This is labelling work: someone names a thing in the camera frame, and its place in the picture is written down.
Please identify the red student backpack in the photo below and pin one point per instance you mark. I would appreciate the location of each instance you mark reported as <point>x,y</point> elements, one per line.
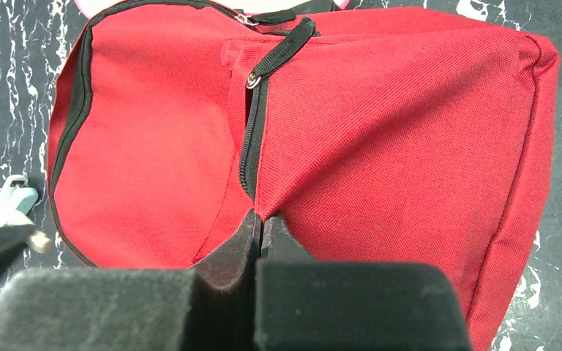
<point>399,134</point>

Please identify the small grey eraser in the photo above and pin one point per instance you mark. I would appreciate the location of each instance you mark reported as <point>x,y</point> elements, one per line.
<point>39,242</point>

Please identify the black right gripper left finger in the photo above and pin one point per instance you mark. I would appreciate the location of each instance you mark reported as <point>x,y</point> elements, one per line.
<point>206,307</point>

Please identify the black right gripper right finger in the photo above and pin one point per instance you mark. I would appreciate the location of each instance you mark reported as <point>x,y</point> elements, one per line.
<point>306,304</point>

